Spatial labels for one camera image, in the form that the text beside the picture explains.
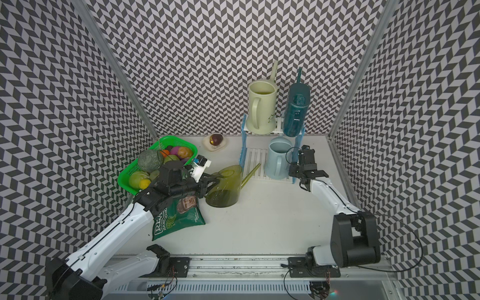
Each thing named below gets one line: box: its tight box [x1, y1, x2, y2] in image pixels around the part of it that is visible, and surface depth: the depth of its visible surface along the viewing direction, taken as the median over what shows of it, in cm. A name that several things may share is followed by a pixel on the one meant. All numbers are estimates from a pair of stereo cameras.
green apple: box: [149, 170, 160, 181], surface depth 93 cm
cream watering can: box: [245, 60, 279, 135], surface depth 71 cm
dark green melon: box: [138, 149, 164, 172], surface depth 93 cm
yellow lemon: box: [139, 178, 151, 190], surface depth 89 cm
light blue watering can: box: [263, 136, 294, 180], surface depth 87 cm
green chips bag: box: [151, 195, 206, 242], surface depth 82 cm
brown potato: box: [177, 146, 193, 159], surface depth 101 cm
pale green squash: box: [128, 170, 150, 190], surface depth 93 cm
